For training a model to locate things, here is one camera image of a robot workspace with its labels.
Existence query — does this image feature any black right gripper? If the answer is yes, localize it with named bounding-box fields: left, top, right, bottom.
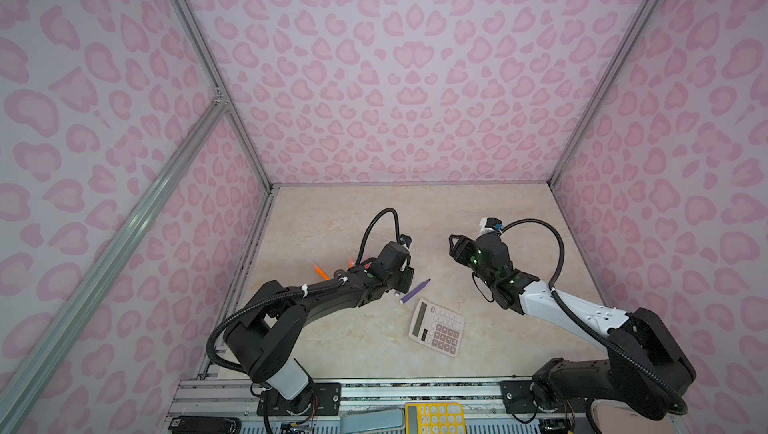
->
left=446, top=233, right=497, bottom=289

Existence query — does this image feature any purple highlighter pen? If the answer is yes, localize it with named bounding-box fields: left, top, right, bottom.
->
left=400, top=279, right=431, bottom=304

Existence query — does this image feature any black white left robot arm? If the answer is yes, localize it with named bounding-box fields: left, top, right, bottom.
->
left=206, top=235, right=414, bottom=401

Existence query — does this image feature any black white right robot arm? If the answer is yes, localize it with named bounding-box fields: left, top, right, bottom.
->
left=449, top=231, right=696, bottom=421

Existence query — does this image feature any pink white calculator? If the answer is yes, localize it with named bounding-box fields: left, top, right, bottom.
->
left=408, top=298, right=466, bottom=358

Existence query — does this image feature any grey blue case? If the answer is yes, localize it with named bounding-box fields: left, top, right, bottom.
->
left=339, top=408, right=405, bottom=434

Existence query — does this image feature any yellow calculator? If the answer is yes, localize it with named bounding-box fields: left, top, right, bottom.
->
left=404, top=402, right=468, bottom=434

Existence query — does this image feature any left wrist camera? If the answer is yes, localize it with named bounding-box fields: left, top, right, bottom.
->
left=398, top=234, right=412, bottom=249

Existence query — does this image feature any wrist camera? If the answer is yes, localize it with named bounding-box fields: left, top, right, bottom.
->
left=479, top=217, right=503, bottom=236
left=398, top=234, right=412, bottom=249

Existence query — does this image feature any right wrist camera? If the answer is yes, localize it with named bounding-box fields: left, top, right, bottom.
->
left=479, top=217, right=503, bottom=236

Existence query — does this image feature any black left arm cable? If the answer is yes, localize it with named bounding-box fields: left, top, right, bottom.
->
left=205, top=207, right=402, bottom=373

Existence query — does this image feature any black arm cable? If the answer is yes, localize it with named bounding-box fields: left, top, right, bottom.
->
left=497, top=218, right=690, bottom=416
left=205, top=207, right=402, bottom=373

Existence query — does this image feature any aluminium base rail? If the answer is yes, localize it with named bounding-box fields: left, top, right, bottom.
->
left=160, top=376, right=691, bottom=434

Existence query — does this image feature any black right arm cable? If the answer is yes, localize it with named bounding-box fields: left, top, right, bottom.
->
left=497, top=218, right=690, bottom=416

